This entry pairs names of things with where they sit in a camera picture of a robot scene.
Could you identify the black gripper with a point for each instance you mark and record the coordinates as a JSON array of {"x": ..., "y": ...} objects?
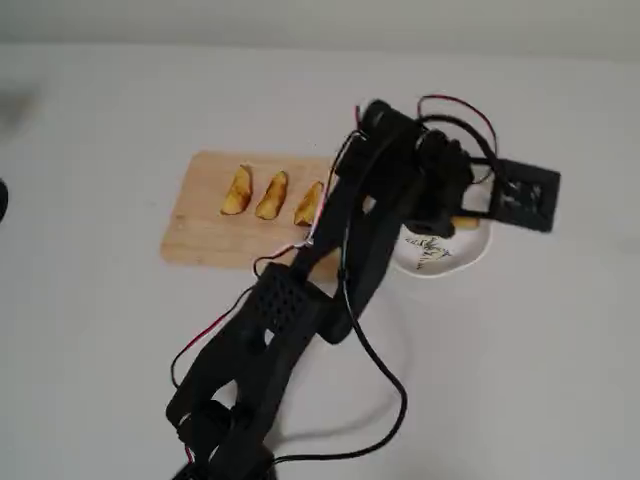
[{"x": 436, "y": 218}]

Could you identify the apple slice with curved skin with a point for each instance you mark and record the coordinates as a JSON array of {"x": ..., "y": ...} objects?
[{"x": 467, "y": 223}]

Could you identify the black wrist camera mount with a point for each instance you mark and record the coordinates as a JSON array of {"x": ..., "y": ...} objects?
[{"x": 545, "y": 200}]

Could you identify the flat pale apple slice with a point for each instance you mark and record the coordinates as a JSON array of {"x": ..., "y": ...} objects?
[{"x": 272, "y": 197}]

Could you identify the apple slice with brown core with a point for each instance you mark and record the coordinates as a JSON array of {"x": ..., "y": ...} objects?
[{"x": 306, "y": 207}]

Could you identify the large notched apple slice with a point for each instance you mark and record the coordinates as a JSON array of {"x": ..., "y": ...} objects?
[{"x": 237, "y": 192}]

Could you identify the black round device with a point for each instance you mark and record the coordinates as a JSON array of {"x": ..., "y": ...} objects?
[{"x": 3, "y": 200}]

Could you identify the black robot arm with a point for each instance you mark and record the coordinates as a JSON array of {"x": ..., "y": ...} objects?
[{"x": 350, "y": 225}]

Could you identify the wooden cutting board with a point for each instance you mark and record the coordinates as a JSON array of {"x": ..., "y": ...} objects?
[{"x": 200, "y": 235}]

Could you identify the white patterned plate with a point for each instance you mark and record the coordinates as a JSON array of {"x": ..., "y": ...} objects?
[{"x": 450, "y": 260}]

